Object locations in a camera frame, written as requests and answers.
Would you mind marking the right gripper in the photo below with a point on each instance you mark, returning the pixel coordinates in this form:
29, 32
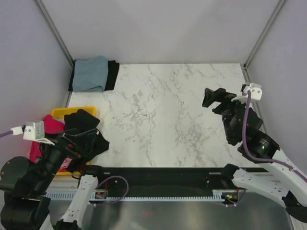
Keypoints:
218, 95

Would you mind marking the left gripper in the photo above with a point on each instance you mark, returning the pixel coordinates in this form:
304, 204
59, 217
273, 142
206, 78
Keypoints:
62, 142

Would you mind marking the black t-shirt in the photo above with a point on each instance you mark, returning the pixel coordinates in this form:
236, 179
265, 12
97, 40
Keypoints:
83, 121
113, 69

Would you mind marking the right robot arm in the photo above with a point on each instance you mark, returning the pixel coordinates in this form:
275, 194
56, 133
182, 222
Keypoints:
242, 126

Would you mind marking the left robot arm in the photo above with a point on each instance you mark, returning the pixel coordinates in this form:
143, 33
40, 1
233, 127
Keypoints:
25, 183

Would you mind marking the magenta t-shirt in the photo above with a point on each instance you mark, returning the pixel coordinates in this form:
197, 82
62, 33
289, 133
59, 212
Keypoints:
52, 126

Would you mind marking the yellow plastic bin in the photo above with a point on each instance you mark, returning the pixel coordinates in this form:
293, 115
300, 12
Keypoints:
59, 113

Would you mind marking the folded light blue t-shirt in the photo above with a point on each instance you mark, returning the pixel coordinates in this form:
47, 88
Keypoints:
90, 75

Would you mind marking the folded black t-shirt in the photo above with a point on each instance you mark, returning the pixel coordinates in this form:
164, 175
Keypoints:
113, 69

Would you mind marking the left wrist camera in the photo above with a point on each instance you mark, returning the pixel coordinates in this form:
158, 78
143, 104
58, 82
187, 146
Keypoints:
35, 132

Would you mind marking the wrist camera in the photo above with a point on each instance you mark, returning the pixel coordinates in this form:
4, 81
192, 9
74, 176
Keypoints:
35, 132
252, 88

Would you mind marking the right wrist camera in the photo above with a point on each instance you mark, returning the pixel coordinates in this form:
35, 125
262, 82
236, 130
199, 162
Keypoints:
252, 88

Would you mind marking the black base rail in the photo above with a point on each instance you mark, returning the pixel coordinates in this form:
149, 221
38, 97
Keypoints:
162, 181

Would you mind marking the white cable duct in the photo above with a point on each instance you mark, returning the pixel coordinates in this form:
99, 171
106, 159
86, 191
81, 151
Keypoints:
95, 197

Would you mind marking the right aluminium frame post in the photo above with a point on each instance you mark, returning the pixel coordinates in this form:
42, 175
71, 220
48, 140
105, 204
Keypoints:
268, 25

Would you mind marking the aluminium frame post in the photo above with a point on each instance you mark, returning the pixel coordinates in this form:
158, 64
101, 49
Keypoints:
46, 16
268, 25

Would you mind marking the left aluminium frame post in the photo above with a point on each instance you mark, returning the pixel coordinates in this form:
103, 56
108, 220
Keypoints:
46, 16

